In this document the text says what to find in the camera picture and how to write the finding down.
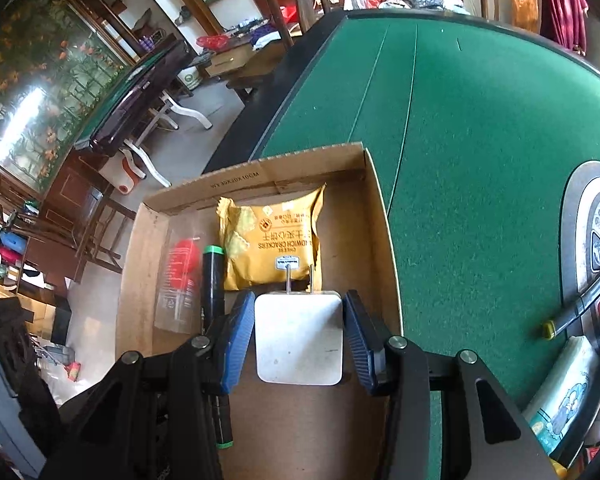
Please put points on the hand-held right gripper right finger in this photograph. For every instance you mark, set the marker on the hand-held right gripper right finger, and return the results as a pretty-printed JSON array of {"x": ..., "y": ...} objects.
[{"x": 362, "y": 345}]

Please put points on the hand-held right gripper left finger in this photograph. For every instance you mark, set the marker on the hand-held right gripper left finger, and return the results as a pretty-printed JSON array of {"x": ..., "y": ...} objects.
[{"x": 235, "y": 345}]

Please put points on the cardboard box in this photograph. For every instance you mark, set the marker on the cardboard box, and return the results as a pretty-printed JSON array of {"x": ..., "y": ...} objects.
[{"x": 342, "y": 255}]

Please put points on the black tube with green ends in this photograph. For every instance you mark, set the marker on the black tube with green ends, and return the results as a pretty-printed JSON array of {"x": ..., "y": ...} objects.
[{"x": 212, "y": 285}]

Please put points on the clear plastic bag, red print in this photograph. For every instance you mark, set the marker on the clear plastic bag, red print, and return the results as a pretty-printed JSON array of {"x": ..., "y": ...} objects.
[{"x": 177, "y": 285}]

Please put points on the yellow cracker packet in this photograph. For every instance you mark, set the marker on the yellow cracker packet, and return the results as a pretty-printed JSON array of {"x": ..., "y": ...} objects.
[{"x": 270, "y": 240}]

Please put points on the dark wooden armchair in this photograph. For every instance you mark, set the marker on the dark wooden armchair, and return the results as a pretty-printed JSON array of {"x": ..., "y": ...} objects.
[{"x": 95, "y": 220}]

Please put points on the light blue tissue pack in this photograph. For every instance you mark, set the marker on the light blue tissue pack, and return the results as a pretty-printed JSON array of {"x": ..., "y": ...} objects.
[{"x": 562, "y": 395}]

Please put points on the black pen yellow tip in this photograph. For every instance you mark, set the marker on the black pen yellow tip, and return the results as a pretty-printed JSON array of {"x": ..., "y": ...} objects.
[{"x": 575, "y": 312}]

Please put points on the round mahjong table console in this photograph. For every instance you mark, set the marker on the round mahjong table console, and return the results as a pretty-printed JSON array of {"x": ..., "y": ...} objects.
[{"x": 595, "y": 220}]

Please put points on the white plastic bucket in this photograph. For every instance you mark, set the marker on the white plastic bucket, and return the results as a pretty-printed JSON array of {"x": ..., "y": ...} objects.
[{"x": 190, "y": 79}]

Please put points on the folding mahjong table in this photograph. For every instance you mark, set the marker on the folding mahjong table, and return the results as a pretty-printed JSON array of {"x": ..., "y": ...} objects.
[{"x": 135, "y": 90}]

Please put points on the floral glass screen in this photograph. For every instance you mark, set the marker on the floral glass screen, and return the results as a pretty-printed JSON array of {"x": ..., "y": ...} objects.
[{"x": 40, "y": 85}]

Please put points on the low wooden cabinet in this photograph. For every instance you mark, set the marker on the low wooden cabinet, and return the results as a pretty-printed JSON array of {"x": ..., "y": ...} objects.
[{"x": 240, "y": 67}]

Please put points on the dark wooden chair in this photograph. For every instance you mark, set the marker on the dark wooden chair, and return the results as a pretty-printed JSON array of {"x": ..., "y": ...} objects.
[{"x": 306, "y": 0}]

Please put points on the red cloth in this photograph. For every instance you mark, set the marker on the red cloth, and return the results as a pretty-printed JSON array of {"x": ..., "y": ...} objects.
[{"x": 562, "y": 5}]

